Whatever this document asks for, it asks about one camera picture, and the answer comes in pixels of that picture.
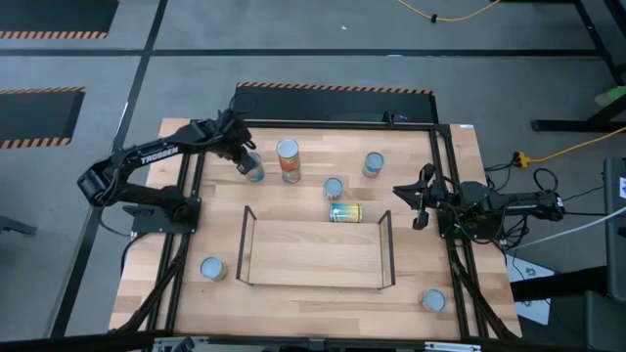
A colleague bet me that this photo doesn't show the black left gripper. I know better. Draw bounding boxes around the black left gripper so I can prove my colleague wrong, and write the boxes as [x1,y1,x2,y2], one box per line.
[218,110,259,176]

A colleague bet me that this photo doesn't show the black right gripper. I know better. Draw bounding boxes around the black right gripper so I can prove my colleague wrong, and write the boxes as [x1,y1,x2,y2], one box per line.
[392,163,459,231]

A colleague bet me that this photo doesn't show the blue green label tin can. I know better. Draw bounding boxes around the blue green label tin can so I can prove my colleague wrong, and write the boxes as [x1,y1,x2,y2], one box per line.
[244,150,267,184]

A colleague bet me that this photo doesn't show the pineapple can red label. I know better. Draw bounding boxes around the pineapple can red label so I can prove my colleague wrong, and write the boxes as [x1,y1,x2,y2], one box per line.
[275,138,301,172]

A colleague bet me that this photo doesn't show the tin can teal orange label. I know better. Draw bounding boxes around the tin can teal orange label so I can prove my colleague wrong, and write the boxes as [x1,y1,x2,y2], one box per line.
[362,151,386,179]

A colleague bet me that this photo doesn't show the tin can orange grey label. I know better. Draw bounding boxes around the tin can orange grey label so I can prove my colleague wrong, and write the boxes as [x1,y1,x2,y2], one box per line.
[419,287,448,314]

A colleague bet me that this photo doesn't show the black hazard striped floor mat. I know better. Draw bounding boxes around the black hazard striped floor mat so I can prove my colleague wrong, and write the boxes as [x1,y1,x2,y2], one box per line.
[233,81,439,124]
[0,86,87,151]
[0,0,120,40]

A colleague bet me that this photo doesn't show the clear rectangular tray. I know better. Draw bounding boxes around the clear rectangular tray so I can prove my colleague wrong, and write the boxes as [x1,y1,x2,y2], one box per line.
[236,204,396,290]

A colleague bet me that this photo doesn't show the tin can olive label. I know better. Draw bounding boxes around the tin can olive label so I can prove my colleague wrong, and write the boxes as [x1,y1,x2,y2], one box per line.
[199,255,229,283]

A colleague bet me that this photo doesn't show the white paper sheet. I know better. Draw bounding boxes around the white paper sheet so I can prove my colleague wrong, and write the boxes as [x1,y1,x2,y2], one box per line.
[506,253,554,327]

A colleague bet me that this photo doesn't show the black cabinet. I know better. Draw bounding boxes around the black cabinet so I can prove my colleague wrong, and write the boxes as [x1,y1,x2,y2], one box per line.
[604,155,626,304]

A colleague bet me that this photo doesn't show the dark furniture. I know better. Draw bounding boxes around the dark furniture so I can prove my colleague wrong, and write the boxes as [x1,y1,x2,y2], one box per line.
[511,266,626,352]

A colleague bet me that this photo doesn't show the green object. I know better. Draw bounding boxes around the green object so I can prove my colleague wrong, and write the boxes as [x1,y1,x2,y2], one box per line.
[594,85,626,108]

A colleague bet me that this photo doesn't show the dark grey stand foot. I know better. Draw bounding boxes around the dark grey stand foot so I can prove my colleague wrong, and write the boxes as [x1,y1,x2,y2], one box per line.
[0,214,38,236]

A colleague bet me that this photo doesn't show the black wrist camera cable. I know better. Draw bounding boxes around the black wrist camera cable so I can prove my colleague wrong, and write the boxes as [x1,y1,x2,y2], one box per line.
[228,90,258,118]

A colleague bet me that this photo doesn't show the black aluminium table frame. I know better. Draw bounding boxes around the black aluminium table frame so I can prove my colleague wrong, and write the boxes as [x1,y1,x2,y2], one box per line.
[110,116,522,343]

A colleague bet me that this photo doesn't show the yellow extension cable with plug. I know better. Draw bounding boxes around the yellow extension cable with plug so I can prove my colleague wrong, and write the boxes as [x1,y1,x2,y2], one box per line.
[513,125,626,168]

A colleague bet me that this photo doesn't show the black desk leg frame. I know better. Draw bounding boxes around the black desk leg frame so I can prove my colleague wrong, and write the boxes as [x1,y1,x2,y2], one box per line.
[530,0,626,134]

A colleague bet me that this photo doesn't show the grey white cable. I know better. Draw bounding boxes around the grey white cable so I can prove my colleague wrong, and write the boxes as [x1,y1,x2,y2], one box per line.
[506,204,626,250]

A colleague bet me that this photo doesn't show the yellow floor cable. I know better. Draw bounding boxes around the yellow floor cable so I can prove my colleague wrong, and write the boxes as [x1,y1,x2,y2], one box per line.
[395,0,503,23]

